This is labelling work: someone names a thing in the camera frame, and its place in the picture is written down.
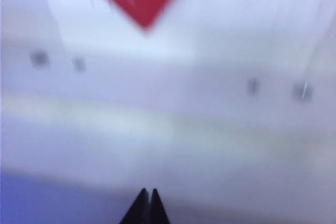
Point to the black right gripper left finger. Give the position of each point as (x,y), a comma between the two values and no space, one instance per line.
(140,211)

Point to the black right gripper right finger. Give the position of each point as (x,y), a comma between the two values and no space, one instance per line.
(158,211)

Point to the white desk drawer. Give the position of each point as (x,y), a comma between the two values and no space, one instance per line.
(183,103)

